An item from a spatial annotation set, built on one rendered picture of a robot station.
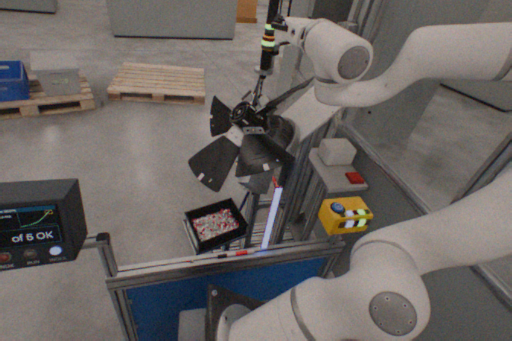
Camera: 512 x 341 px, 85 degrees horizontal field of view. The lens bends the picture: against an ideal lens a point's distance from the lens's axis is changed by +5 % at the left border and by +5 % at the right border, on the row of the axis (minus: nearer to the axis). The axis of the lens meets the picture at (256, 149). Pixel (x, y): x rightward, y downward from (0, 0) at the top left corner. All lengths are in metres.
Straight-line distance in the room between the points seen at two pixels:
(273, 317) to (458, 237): 0.38
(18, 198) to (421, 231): 0.87
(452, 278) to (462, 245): 0.83
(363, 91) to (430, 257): 0.34
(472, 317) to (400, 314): 0.91
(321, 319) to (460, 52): 0.52
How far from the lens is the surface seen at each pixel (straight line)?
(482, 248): 0.59
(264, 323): 0.68
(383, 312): 0.52
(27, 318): 2.16
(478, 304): 1.38
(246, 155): 1.02
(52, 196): 0.82
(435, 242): 0.61
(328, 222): 1.08
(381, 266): 0.53
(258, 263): 1.16
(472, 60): 0.58
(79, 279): 2.18
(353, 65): 0.54
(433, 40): 0.57
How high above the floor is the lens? 1.79
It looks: 36 degrees down
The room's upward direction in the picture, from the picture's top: 10 degrees clockwise
